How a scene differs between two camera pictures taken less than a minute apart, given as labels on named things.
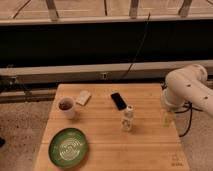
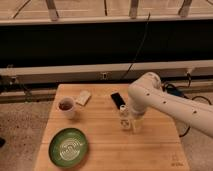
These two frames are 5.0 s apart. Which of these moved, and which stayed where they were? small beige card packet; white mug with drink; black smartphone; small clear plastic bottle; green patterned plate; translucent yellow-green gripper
Moved: translucent yellow-green gripper; small clear plastic bottle
Stayed: white mug with drink; small beige card packet; green patterned plate; black smartphone
